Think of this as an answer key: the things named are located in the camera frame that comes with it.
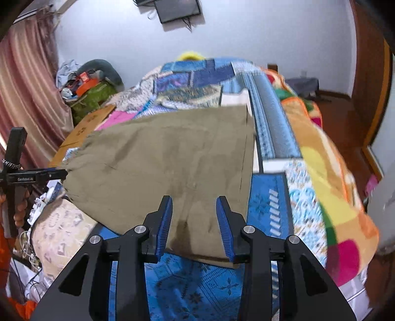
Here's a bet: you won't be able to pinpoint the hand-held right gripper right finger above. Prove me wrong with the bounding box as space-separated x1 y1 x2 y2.
216 196 356 321

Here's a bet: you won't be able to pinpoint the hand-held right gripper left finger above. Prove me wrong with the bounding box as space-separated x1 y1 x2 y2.
31 195 174 321

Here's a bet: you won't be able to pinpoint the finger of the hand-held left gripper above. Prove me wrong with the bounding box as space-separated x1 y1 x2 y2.
46 168 69 183

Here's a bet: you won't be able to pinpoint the olive green pants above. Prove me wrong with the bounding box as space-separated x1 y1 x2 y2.
61 104 257 270

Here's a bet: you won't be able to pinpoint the person's left hand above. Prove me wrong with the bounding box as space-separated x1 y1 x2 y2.
14 188 32 229

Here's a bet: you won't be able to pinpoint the blue patchwork bedspread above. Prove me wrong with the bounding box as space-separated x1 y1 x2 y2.
62 57 328 321

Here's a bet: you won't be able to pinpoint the beige patterned pillow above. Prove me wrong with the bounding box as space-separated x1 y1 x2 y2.
30 198 104 289

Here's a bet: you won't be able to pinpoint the cardboard box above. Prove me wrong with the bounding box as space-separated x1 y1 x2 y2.
49 104 117 170

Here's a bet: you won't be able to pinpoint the pink curtain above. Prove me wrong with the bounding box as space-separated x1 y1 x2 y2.
0 9 75 169

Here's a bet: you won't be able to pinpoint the orange garment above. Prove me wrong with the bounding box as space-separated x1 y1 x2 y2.
0 193 38 320

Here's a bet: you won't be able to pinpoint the green bag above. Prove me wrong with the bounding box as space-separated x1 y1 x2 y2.
69 81 118 126

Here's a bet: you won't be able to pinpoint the pink cloth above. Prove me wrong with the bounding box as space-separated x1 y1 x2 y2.
98 110 138 131

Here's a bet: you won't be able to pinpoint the white cloth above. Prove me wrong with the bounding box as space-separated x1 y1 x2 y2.
57 60 83 81

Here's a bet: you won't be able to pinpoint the orange packet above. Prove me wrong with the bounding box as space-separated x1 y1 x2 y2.
75 72 100 97

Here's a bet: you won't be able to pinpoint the colourful fleece blanket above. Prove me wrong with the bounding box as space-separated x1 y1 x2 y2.
262 66 381 288

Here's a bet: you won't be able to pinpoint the grey cushion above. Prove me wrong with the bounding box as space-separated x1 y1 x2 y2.
79 59 124 89

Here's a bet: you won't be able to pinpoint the dark grey cloth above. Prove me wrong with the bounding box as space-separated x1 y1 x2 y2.
284 78 320 98

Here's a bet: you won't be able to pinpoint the yellow plush item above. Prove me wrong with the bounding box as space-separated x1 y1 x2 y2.
178 51 207 61

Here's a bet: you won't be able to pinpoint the wooden door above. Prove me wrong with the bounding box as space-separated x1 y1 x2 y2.
351 0 395 150

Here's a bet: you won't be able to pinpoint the tangle of white cables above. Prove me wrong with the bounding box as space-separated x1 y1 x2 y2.
11 230 50 304

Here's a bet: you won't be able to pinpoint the wall-mounted television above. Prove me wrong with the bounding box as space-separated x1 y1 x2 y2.
154 0 202 24

